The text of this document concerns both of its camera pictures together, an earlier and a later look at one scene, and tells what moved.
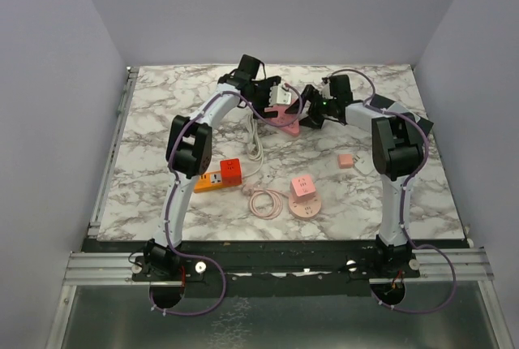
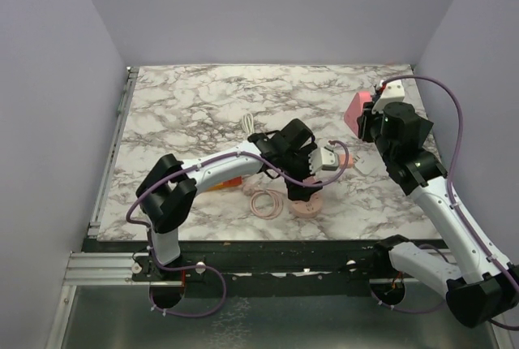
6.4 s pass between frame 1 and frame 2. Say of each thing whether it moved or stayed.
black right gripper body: moved
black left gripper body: moved
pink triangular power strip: moved
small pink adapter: moved
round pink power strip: stayed
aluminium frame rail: stayed
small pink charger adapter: stayed
